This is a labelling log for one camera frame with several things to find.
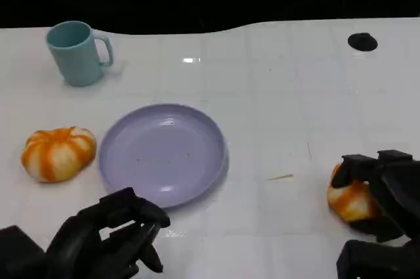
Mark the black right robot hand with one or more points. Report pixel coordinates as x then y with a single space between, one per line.
400 193

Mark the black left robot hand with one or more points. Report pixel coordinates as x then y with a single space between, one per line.
85 246

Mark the orange and white bread roll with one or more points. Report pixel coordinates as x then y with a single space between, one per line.
57 156
352 201

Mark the lilac plate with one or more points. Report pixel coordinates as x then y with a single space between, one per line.
164 156

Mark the black round table grommet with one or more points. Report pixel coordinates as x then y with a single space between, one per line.
362 42

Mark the pale green mug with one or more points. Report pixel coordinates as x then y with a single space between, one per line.
77 57

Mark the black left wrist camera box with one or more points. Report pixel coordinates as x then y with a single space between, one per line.
19 254

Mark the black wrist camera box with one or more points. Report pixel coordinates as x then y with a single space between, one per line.
19 254
377 261

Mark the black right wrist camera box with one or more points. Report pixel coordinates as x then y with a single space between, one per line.
377 261

